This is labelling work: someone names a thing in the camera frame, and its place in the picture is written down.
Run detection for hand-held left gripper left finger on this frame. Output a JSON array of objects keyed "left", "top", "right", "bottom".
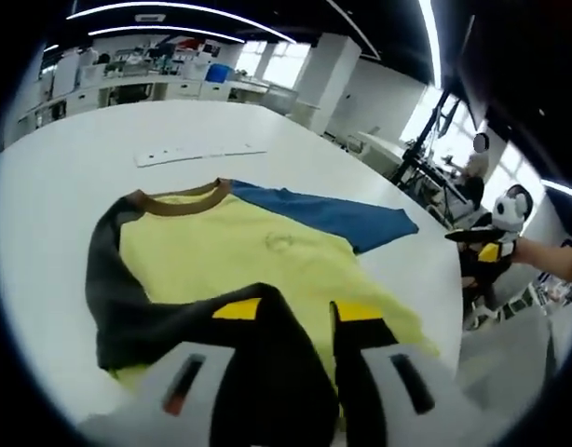
[{"left": 78, "top": 296, "right": 264, "bottom": 447}]

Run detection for white pillar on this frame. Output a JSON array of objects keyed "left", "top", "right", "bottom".
[{"left": 308, "top": 34, "right": 361, "bottom": 136}]

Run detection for white cluttered workbenches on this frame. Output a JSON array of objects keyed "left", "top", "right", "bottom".
[{"left": 15, "top": 36, "right": 296, "bottom": 123}]

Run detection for blue plastic container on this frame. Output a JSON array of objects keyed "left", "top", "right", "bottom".
[{"left": 206, "top": 63, "right": 232, "bottom": 85}]

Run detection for white ceiling light strip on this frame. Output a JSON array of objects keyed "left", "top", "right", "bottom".
[
  {"left": 88, "top": 25, "right": 245, "bottom": 44},
  {"left": 65, "top": 2, "right": 296, "bottom": 44},
  {"left": 418, "top": 0, "right": 443, "bottom": 88}
]

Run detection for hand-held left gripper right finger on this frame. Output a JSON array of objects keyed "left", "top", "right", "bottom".
[{"left": 330, "top": 300, "right": 483, "bottom": 447}]

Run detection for black metal stand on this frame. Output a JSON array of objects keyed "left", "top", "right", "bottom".
[{"left": 391, "top": 88, "right": 460, "bottom": 188}]

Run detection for yellow blue grey garment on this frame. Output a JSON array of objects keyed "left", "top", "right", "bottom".
[{"left": 84, "top": 176, "right": 441, "bottom": 439}]

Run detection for white template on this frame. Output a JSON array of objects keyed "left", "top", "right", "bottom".
[{"left": 132, "top": 139, "right": 267, "bottom": 168}]

